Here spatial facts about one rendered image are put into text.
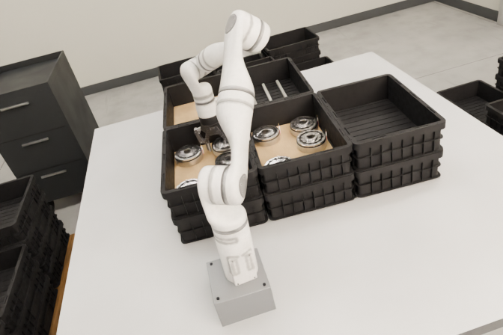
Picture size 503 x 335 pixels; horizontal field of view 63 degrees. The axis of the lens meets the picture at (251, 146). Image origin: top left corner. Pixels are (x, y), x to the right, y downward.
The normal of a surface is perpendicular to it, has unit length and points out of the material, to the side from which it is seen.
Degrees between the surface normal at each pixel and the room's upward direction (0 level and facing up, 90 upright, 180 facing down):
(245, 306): 90
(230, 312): 90
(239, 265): 87
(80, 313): 0
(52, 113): 90
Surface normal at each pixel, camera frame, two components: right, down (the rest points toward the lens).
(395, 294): -0.18, -0.82
